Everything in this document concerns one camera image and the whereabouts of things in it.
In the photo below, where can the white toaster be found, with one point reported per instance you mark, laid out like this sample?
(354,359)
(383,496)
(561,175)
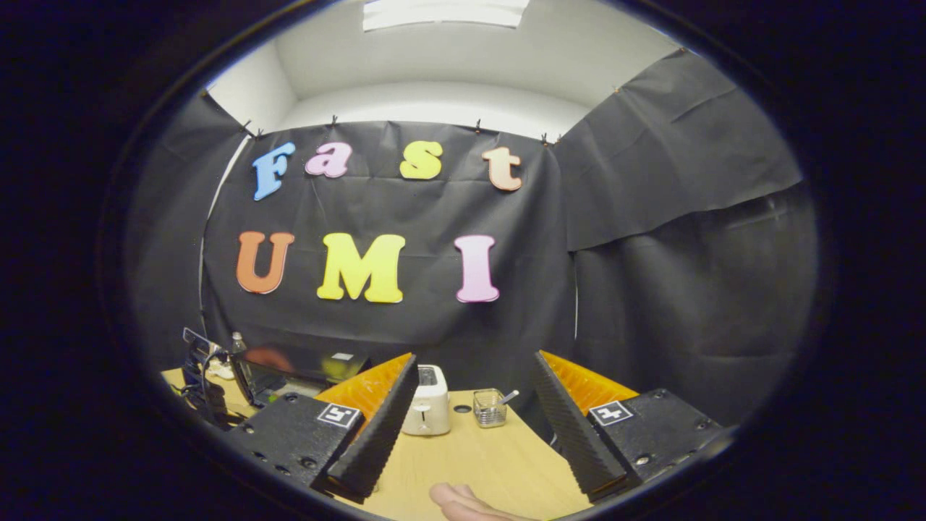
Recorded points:
(428,405)

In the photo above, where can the black backdrop cloth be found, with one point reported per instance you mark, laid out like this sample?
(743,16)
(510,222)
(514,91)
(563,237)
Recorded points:
(615,304)

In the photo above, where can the clear glass utensil holder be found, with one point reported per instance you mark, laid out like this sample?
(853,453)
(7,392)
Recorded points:
(490,411)

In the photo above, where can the black electric oven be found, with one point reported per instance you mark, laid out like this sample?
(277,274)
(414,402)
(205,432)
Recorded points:
(304,362)

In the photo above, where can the white plate with greens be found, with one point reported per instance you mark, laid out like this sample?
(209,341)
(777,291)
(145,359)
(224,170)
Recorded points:
(223,370)

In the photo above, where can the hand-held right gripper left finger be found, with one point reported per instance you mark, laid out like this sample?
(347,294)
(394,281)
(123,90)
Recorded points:
(380,434)

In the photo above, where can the large ceiling light panel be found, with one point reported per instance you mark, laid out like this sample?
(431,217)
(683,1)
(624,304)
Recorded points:
(445,13)

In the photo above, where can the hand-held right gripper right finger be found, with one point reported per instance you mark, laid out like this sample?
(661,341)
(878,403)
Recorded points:
(575,427)

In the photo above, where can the clear plastic water bottle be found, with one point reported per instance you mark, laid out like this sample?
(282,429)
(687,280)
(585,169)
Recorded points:
(237,344)

